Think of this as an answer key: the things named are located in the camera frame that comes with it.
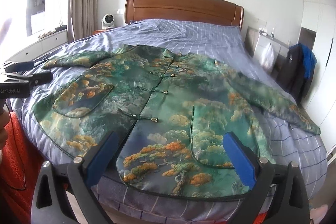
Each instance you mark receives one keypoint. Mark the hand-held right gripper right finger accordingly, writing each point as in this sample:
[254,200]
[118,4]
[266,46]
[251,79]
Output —
[241,161]

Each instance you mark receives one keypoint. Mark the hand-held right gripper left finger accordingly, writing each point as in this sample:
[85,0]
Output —
[102,157]

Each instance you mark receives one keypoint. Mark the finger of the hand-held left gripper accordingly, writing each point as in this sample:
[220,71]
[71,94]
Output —
[36,77]
[22,66]

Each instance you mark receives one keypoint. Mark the green printed jacket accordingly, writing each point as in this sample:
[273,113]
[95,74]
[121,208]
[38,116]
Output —
[170,108]

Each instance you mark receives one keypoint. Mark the person's left hand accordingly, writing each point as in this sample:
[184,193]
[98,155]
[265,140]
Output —
[2,134]

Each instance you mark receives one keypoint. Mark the white window bench cabinet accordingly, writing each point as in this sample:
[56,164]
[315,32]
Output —
[36,47]

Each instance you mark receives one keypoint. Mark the window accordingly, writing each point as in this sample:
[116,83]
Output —
[38,1]

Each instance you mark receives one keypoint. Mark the person's red clothing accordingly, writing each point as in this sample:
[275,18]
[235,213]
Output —
[18,166]

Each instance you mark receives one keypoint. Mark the wooden nightstand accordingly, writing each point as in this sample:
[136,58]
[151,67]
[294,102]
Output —
[101,31]

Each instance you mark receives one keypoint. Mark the white desk fan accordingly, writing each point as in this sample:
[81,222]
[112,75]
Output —
[107,20]

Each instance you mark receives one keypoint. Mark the pink cloth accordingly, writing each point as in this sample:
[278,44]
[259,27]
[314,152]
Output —
[319,214]

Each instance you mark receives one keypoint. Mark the black jacket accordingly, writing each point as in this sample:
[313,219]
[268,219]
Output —
[292,71]

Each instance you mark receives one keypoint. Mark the white plastic bag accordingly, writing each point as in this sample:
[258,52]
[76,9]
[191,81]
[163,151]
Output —
[267,57]

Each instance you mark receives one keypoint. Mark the blue cloth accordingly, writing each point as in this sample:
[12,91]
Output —
[308,61]

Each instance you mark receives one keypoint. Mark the white dresser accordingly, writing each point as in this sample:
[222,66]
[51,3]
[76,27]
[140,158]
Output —
[258,41]

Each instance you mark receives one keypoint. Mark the tissue box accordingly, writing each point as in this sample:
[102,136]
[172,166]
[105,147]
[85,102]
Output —
[262,32]

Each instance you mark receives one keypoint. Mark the clear plastic bottle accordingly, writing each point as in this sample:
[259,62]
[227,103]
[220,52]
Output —
[272,33]

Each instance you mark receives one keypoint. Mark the wooden headboard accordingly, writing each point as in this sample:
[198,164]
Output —
[183,8]

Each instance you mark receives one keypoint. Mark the white wardrobe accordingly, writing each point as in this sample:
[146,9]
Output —
[320,11]

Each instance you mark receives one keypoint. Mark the white wall socket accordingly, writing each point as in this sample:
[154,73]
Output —
[119,11]

